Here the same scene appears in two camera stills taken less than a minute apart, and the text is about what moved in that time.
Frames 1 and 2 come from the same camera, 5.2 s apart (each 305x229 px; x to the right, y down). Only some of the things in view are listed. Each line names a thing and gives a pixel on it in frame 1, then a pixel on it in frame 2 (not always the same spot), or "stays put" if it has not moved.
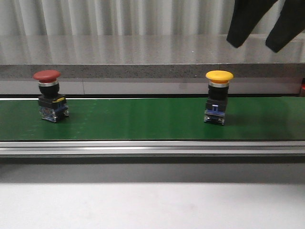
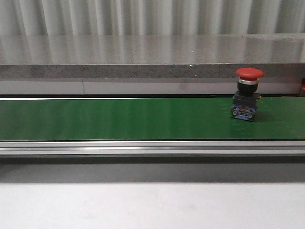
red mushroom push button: [53, 106] → [245, 100]
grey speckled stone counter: [149, 64] stays put
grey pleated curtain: [125, 17] stays put
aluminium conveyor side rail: [152, 151] stays put
